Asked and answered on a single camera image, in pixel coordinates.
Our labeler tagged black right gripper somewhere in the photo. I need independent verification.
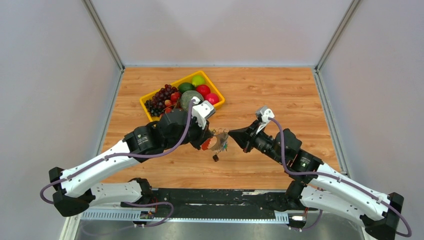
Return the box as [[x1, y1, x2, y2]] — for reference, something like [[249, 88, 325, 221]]
[[228, 120, 286, 165]]

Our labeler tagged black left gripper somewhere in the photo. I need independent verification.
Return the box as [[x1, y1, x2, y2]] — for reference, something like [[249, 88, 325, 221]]
[[164, 111, 214, 150]]

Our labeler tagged black key fob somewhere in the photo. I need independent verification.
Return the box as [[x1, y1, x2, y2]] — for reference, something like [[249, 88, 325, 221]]
[[212, 154, 219, 162]]

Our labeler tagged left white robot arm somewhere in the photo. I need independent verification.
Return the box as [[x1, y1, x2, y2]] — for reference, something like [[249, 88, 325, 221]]
[[49, 104, 215, 217]]

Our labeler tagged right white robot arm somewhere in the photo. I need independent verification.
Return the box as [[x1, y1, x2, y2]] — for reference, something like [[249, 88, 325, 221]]
[[228, 120, 412, 240]]

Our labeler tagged red strawberry cluster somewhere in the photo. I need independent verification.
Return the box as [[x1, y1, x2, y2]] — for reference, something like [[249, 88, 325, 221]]
[[159, 91, 181, 118]]

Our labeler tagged pink red apple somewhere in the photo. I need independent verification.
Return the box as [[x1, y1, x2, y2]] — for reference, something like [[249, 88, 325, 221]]
[[204, 93, 220, 105]]

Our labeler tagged green netted melon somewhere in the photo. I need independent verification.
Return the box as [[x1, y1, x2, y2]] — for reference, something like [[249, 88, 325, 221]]
[[179, 90, 205, 111]]

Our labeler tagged dark green lime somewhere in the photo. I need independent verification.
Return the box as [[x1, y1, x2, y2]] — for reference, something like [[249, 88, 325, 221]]
[[178, 82, 195, 94]]

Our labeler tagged dark purple grape bunch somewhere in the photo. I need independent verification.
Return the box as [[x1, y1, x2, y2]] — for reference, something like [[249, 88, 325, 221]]
[[142, 84, 179, 117]]

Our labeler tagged yellow plastic tray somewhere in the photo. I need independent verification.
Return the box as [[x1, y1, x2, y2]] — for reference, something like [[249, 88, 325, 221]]
[[139, 70, 225, 122]]

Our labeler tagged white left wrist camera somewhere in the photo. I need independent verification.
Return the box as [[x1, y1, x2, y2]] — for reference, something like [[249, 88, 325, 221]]
[[191, 96, 216, 130]]

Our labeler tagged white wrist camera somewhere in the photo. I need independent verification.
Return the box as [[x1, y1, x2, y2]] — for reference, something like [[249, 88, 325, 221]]
[[255, 105, 275, 134], [191, 96, 216, 130]]

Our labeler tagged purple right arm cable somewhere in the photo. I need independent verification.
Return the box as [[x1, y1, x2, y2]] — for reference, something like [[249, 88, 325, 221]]
[[268, 117, 413, 238]]

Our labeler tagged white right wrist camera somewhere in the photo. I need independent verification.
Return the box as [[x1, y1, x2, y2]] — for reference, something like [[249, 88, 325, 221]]
[[255, 105, 275, 134]]

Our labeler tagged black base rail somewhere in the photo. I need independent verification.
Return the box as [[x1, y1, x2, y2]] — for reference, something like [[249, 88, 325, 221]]
[[120, 188, 312, 221]]

